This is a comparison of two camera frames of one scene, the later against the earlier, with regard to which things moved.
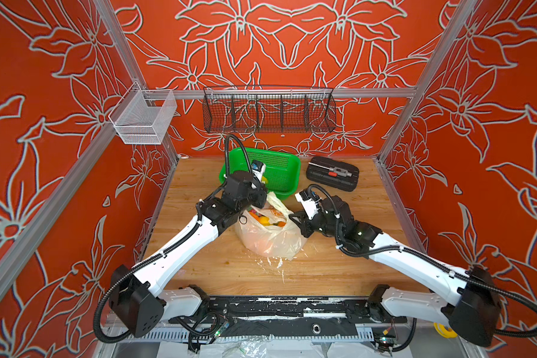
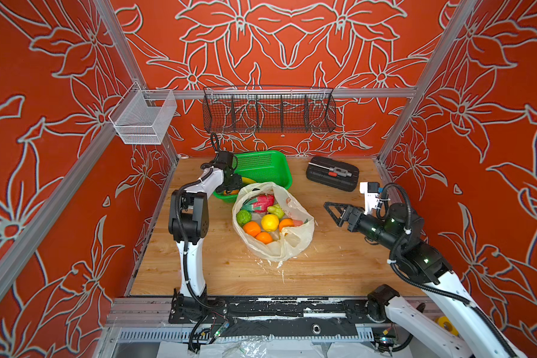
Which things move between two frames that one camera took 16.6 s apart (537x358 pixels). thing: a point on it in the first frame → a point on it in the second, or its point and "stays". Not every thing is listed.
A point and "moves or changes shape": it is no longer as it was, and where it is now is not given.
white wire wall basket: [143, 117] stays
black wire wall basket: [256, 109] stays
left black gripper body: [253, 196] → [233, 183]
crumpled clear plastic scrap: [252, 347] stays
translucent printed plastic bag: [268, 232] moves or changes shape
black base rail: [291, 317] stays
